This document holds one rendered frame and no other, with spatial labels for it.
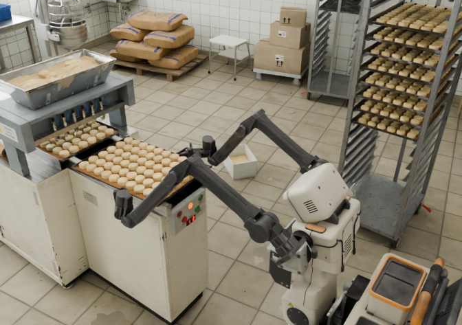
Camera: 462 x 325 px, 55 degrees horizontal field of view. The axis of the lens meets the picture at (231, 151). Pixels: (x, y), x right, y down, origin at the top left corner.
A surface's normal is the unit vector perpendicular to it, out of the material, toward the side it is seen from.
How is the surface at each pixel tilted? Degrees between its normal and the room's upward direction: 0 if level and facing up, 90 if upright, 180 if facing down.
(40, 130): 90
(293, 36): 89
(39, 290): 0
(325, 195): 47
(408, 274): 1
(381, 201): 0
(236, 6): 90
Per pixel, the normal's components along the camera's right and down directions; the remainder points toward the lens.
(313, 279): -0.58, 0.42
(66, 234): 0.81, 0.31
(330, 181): 0.60, -0.36
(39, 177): 0.01, -0.85
